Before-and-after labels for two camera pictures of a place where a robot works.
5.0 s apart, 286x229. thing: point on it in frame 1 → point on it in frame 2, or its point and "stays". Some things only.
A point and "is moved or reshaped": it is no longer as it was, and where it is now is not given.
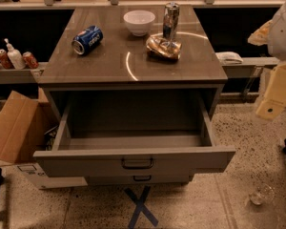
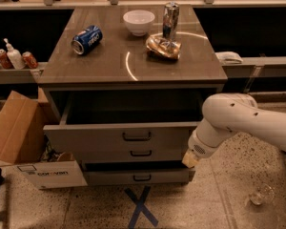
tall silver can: x=171 y=21 stays
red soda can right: x=30 y=60 stays
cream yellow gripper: x=283 y=32 → x=195 y=148
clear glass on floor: x=263 y=194 stays
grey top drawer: x=134 y=129 is moved or reshaped
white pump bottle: x=15 y=55 stays
